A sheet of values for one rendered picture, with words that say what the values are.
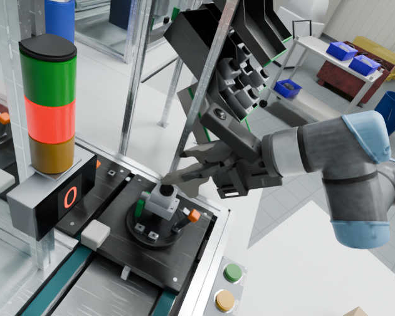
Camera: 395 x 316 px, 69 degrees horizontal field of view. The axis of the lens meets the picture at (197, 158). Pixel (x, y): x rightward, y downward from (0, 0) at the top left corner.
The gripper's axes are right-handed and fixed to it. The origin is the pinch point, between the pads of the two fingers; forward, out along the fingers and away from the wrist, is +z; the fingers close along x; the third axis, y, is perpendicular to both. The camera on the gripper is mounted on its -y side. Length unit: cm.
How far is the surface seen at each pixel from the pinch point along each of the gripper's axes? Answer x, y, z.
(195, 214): -0.2, 12.9, 1.1
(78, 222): -8.8, 4.7, 24.3
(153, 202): -2.2, 7.0, 7.9
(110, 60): 82, -23, 68
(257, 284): 6.1, 44.6, -1.1
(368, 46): 734, 187, -84
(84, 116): 35, -9, 54
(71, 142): -18.8, -15.5, -2.8
